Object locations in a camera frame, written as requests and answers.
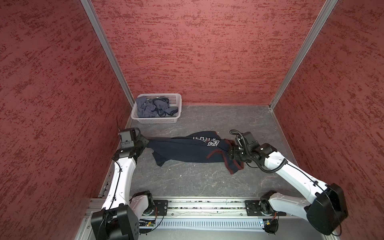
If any navy tank top red trim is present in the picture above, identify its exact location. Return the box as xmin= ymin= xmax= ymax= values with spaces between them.
xmin=147 ymin=131 xmax=244 ymax=175

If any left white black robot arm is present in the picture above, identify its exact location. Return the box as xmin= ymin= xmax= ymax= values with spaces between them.
xmin=91 ymin=128 xmax=155 ymax=240

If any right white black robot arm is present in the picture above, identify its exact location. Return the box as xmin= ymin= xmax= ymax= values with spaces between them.
xmin=229 ymin=144 xmax=348 ymax=236

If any grey-blue tank top in basket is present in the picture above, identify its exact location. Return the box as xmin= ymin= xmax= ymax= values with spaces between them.
xmin=136 ymin=97 xmax=179 ymax=118

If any left corner aluminium profile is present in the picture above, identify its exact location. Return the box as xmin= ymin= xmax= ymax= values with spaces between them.
xmin=81 ymin=0 xmax=135 ymax=107

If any corner aluminium profile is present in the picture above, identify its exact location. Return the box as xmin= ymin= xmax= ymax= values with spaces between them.
xmin=81 ymin=0 xmax=135 ymax=107
xmin=269 ymin=0 xmax=338 ymax=112

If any right corner aluminium profile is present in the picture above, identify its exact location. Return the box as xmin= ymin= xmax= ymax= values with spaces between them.
xmin=269 ymin=0 xmax=338 ymax=112

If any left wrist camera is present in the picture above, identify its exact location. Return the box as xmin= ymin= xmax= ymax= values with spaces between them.
xmin=119 ymin=128 xmax=141 ymax=150

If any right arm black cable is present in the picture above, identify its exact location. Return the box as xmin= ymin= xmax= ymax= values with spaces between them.
xmin=229 ymin=129 xmax=289 ymax=174

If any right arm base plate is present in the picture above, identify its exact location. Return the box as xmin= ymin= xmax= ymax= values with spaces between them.
xmin=245 ymin=200 xmax=287 ymax=217

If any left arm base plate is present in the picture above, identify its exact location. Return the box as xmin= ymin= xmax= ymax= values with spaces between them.
xmin=151 ymin=200 xmax=169 ymax=216

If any white slotted cable duct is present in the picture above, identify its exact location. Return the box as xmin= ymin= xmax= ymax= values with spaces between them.
xmin=140 ymin=218 xmax=265 ymax=232

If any aluminium front rail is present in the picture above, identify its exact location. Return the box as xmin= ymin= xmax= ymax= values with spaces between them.
xmin=85 ymin=197 xmax=328 ymax=218

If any right circuit board with wires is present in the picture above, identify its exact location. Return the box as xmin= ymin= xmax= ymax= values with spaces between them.
xmin=264 ymin=219 xmax=279 ymax=235

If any circuit board with wires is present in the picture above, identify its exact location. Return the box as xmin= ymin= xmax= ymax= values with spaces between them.
xmin=264 ymin=219 xmax=279 ymax=235
xmin=139 ymin=219 xmax=157 ymax=234

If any left circuit board with wires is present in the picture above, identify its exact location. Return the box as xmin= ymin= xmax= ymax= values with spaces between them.
xmin=139 ymin=219 xmax=157 ymax=234

